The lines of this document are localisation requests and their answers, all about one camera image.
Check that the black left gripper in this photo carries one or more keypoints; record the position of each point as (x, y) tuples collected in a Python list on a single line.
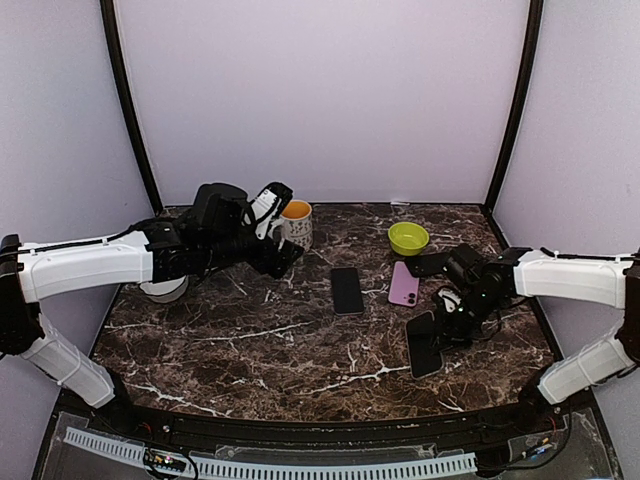
[(283, 259)]

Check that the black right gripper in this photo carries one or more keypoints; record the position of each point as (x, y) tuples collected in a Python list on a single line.
[(450, 338)]

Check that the clear magsafe phone case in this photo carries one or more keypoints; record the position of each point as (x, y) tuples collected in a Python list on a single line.
[(425, 372)]

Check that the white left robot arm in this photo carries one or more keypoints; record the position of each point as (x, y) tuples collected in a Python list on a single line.
[(223, 227)]

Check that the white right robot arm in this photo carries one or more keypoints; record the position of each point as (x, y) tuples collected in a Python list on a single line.
[(482, 286)]

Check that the pink phone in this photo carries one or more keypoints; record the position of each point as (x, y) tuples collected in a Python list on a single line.
[(404, 287)]

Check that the black phone purple edge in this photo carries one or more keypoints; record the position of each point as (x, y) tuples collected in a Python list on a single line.
[(346, 291)]

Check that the black phone case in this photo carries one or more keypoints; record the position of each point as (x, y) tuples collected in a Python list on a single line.
[(423, 266)]

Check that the white mug orange inside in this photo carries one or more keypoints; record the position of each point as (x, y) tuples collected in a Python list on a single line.
[(295, 223)]

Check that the green bowl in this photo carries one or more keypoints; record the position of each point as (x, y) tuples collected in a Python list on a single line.
[(408, 238)]

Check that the white scalloped bowl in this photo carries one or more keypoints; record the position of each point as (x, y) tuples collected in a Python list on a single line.
[(165, 292)]

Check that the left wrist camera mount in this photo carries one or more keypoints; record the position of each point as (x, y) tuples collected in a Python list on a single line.
[(263, 214)]

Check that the black front table rail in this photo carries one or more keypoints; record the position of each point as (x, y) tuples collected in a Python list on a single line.
[(174, 423)]

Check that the white slotted cable duct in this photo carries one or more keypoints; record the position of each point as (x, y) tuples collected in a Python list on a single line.
[(165, 464)]

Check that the black left frame post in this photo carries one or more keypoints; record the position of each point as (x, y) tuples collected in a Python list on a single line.
[(128, 109)]

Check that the black frame post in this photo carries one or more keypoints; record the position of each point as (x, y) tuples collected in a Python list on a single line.
[(128, 109), (520, 94)]

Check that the black right frame post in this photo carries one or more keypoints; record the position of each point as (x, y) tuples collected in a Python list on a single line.
[(520, 94)]

